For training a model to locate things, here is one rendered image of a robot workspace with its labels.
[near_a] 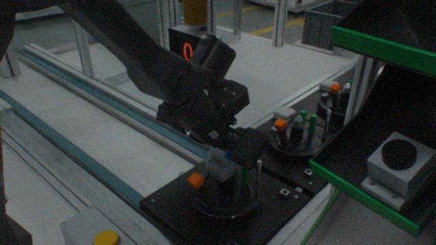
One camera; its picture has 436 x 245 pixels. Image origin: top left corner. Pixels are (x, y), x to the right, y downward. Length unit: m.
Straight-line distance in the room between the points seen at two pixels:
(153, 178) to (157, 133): 0.16
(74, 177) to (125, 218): 0.18
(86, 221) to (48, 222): 0.19
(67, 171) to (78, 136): 0.22
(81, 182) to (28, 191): 0.22
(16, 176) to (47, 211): 0.18
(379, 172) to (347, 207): 0.19
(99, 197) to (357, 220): 0.50
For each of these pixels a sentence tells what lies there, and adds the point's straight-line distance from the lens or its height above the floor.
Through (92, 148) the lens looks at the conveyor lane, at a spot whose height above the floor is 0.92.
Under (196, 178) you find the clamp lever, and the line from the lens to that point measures 0.62.
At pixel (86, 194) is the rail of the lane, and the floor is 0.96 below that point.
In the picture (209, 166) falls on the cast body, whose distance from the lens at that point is 0.66.
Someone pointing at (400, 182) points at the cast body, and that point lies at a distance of 0.39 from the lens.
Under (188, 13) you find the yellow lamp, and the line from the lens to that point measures 0.76.
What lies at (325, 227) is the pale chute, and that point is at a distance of 0.57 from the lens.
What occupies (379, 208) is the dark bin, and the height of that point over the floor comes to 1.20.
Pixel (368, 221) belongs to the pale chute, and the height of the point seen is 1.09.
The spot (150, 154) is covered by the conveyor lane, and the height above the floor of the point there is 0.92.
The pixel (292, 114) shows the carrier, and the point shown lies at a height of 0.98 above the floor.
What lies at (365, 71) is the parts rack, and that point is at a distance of 0.49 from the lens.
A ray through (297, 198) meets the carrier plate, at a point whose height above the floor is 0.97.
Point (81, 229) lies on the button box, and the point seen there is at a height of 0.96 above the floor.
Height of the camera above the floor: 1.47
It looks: 32 degrees down
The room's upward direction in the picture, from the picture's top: straight up
